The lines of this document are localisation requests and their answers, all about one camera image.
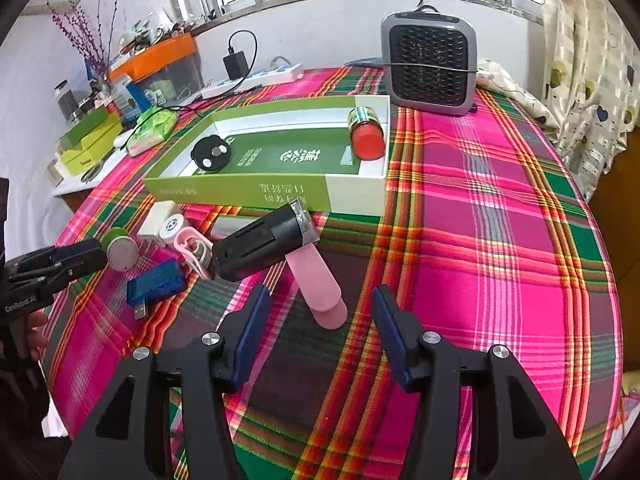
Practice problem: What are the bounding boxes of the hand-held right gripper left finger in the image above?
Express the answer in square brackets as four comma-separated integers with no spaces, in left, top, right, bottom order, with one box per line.
[57,284,273,480]

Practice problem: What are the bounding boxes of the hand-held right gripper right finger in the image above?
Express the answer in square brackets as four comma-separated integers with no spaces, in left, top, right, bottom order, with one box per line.
[371,284,583,480]

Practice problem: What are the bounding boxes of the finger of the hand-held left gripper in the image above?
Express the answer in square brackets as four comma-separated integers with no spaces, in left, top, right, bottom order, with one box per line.
[5,239,104,276]
[7,255,109,302]

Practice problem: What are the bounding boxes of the green and white spool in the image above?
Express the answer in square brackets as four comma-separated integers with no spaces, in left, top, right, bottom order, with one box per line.
[100,227,140,272]

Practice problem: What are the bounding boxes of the pink bar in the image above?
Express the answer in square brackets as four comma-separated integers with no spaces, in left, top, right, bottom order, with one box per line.
[285,252,348,330]

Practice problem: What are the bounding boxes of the black cylindrical device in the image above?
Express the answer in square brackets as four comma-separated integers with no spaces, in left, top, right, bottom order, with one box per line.
[212,199,321,281]

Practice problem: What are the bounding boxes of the blue usb card reader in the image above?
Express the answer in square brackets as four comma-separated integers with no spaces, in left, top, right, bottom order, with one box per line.
[126,258,187,321]

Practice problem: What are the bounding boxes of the white plug adapter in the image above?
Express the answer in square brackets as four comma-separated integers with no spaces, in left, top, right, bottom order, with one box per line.
[137,200,187,251]

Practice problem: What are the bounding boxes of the pink ring clip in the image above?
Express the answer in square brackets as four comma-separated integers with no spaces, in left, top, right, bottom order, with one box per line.
[172,226,216,282]

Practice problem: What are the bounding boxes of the green cardboard box tray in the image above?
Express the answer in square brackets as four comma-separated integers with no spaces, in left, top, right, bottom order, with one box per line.
[143,94,391,213]

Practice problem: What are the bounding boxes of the person's left hand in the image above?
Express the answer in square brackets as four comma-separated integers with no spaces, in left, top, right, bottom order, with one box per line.
[25,311,51,361]

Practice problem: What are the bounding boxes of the yellow-green box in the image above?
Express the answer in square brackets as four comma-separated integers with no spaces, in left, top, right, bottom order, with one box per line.
[54,132,135,178]

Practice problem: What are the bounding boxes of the white flat case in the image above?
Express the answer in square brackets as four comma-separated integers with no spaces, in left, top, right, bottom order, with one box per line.
[207,215,266,241]

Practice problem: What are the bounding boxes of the dark green box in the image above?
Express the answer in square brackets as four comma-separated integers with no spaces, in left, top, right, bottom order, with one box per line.
[60,112,123,153]

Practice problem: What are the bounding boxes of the plaid tablecloth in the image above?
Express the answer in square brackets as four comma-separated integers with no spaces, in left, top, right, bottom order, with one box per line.
[40,66,626,480]

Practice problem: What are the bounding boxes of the green tissue pack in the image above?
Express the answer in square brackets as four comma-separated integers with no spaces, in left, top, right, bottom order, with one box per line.
[125,106,180,157]

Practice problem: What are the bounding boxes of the glass jar black lid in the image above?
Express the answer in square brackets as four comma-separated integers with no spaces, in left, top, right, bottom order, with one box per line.
[54,80,79,122]

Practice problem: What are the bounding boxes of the blue and white carton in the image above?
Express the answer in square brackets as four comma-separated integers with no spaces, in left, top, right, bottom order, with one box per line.
[110,74,151,121]

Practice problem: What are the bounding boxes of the black round gadget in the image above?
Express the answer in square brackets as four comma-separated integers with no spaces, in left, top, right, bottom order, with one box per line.
[190,135,235,173]

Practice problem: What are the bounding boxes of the red lid jar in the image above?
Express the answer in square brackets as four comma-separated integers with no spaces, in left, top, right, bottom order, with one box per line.
[347,106,386,161]

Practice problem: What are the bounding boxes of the orange lid plastic container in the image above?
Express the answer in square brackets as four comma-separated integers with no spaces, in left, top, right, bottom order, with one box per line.
[107,34,205,97]

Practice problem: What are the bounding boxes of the purple flower branches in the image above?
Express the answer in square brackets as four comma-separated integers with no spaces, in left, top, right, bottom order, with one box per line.
[47,0,128,77]

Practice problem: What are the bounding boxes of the pile of small items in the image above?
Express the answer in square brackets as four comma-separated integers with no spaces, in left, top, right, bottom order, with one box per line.
[119,14,207,55]

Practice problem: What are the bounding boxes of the black charger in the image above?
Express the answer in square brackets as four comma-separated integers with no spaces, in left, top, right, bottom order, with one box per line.
[222,50,249,80]

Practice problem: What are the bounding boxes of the white power strip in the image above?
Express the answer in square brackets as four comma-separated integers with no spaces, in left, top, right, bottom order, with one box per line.
[192,63,305,102]

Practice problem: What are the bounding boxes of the wooden cabinet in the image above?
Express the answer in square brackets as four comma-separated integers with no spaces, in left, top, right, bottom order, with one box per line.
[587,130,640,283]

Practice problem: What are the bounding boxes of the patterned cream cloth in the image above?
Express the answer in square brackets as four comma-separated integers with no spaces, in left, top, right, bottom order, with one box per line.
[475,59,562,133]

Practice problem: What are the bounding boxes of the grey portable heater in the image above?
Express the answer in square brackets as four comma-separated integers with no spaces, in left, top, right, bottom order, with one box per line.
[381,7,478,116]

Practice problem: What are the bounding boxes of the patterned cream curtain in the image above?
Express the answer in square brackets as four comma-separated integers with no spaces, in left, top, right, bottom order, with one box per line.
[532,0,640,201]

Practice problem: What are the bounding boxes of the thin black cable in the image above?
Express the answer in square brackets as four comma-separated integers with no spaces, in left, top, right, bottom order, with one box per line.
[127,87,251,136]

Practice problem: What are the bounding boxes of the black charger cable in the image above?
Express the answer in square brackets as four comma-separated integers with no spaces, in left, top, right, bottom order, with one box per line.
[227,30,259,78]

